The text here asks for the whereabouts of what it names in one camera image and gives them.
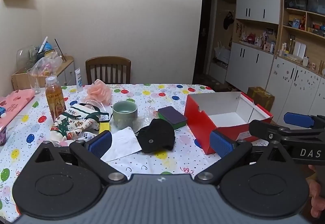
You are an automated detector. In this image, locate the clear drinking glass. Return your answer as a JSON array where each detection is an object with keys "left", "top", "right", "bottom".
[{"left": 26, "top": 68, "right": 41, "bottom": 95}]

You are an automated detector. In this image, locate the purple green sponge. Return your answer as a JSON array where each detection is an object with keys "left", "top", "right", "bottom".
[{"left": 158, "top": 106, "right": 187, "bottom": 130}]

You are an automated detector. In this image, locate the black hanging bag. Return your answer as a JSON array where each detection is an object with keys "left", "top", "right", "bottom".
[{"left": 223, "top": 11, "right": 234, "bottom": 30}]

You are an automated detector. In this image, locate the wooden chair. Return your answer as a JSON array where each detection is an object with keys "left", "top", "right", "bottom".
[{"left": 85, "top": 56, "right": 131, "bottom": 85}]

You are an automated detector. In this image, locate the christmas print cloth bag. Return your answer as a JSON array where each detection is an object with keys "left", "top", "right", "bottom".
[{"left": 49, "top": 103, "right": 112, "bottom": 142}]

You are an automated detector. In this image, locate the clear plastic bag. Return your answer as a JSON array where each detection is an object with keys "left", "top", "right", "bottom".
[{"left": 32, "top": 51, "right": 63, "bottom": 76}]

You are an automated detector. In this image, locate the red cardboard box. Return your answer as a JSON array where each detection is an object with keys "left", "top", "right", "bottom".
[{"left": 184, "top": 92, "right": 273, "bottom": 155}]

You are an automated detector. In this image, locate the brown cardboard box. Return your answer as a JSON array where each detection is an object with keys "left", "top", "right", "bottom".
[{"left": 247, "top": 86, "right": 275, "bottom": 112}]

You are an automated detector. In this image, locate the pink bath pouf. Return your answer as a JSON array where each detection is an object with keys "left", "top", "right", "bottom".
[{"left": 84, "top": 79, "right": 112, "bottom": 105}]

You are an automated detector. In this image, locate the green ceramic mug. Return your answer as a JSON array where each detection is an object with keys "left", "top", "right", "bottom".
[{"left": 112, "top": 101, "right": 138, "bottom": 130}]

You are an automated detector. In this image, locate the wooden side cabinet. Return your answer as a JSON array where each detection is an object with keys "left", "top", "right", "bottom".
[{"left": 11, "top": 55, "right": 76, "bottom": 90}]

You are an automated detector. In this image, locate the amber tea bottle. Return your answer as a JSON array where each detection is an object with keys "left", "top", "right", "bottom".
[{"left": 45, "top": 75, "right": 66, "bottom": 122}]

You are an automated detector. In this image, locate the pink towel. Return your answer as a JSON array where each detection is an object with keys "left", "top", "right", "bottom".
[{"left": 1, "top": 89, "right": 35, "bottom": 131}]

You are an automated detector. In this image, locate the white paper napkin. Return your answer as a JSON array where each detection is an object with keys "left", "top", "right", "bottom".
[{"left": 101, "top": 127, "right": 142, "bottom": 162}]

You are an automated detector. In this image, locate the balloon pattern tablecloth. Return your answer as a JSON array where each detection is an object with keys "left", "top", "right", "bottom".
[{"left": 0, "top": 83, "right": 270, "bottom": 222}]

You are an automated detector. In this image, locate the white blue tube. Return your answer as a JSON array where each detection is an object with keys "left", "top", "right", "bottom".
[{"left": 75, "top": 68, "right": 83, "bottom": 92}]

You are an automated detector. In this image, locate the black cap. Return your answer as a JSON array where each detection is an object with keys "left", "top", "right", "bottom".
[{"left": 137, "top": 119, "right": 175, "bottom": 153}]

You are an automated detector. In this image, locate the white wall cabinet unit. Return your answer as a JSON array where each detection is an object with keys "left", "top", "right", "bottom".
[{"left": 225, "top": 0, "right": 324, "bottom": 125}]

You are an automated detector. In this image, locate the person right hand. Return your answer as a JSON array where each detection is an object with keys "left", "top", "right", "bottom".
[{"left": 306, "top": 164, "right": 325, "bottom": 219}]

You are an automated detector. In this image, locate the clear bubble wrap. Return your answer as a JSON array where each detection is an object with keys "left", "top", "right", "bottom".
[{"left": 134, "top": 108, "right": 158, "bottom": 129}]

